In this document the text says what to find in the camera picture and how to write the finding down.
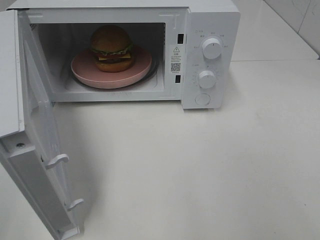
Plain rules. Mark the white microwave door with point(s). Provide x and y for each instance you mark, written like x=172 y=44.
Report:
x=30 y=149

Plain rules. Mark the white warning label sticker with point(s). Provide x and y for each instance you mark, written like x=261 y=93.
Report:
x=176 y=58

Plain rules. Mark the pink round plate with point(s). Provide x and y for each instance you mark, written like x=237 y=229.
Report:
x=137 y=52

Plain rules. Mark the white microwave oven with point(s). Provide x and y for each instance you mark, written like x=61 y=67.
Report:
x=64 y=28

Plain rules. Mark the round white door button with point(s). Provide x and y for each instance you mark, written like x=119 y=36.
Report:
x=202 y=99

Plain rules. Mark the burger with lettuce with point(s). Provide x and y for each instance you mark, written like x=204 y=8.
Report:
x=111 y=47

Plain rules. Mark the upper white power knob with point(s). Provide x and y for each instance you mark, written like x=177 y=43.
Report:
x=211 y=48

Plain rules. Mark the lower white timer knob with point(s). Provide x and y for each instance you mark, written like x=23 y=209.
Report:
x=207 y=79

